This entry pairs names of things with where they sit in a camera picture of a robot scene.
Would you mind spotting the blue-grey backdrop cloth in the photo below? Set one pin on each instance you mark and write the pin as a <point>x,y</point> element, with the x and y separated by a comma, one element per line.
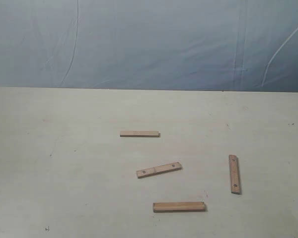
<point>204,45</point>

